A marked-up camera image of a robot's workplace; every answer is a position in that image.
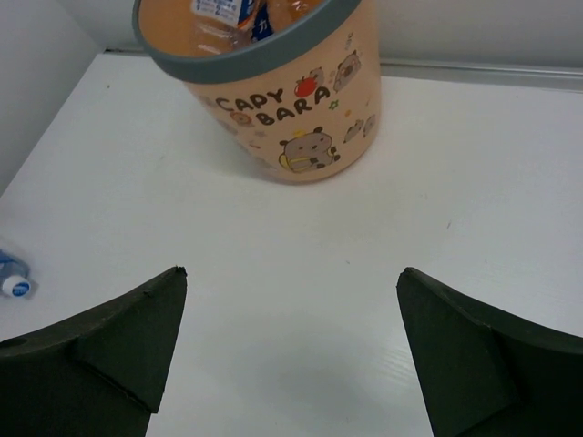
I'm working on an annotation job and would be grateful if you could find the orange capybara waste bin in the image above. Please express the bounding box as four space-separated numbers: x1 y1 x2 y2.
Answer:
132 0 382 183

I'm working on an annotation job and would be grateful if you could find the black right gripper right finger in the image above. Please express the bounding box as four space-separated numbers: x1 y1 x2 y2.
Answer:
396 268 582 436

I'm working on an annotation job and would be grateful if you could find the small bottle blue label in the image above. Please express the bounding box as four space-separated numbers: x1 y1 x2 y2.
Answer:
1 236 37 300

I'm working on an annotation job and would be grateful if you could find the clear bottle orange white label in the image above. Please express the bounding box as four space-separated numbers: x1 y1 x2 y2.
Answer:
190 0 262 55

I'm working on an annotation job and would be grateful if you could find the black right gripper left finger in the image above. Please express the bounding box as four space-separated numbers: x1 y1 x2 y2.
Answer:
1 267 187 436

